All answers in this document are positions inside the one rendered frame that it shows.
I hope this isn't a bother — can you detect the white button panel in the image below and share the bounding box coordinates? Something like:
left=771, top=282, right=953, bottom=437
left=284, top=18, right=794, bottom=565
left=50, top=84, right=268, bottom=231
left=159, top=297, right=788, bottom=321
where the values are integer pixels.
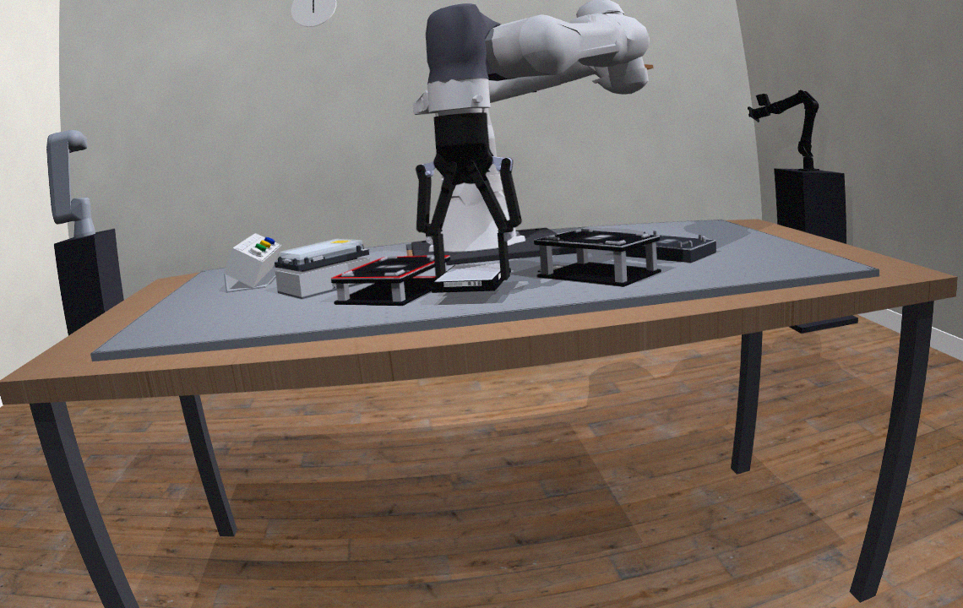
left=224, top=233, right=281, bottom=293

